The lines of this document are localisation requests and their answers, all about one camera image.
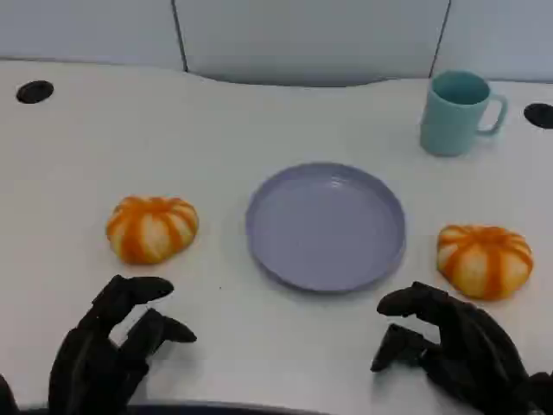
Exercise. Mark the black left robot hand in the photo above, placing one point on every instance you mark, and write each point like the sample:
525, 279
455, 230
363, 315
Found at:
86, 363

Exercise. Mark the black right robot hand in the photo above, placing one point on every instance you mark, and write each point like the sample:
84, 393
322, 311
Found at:
475, 354

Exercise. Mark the orange white toy bread roll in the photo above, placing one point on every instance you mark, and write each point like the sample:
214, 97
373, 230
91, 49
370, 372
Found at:
484, 261
151, 229

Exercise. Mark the lilac plate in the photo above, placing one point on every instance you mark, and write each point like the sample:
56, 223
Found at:
324, 229

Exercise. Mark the pale green mug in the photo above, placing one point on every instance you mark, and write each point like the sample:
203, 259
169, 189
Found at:
449, 125

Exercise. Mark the grey partition panel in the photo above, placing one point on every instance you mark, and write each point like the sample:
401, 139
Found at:
86, 30
311, 39
501, 34

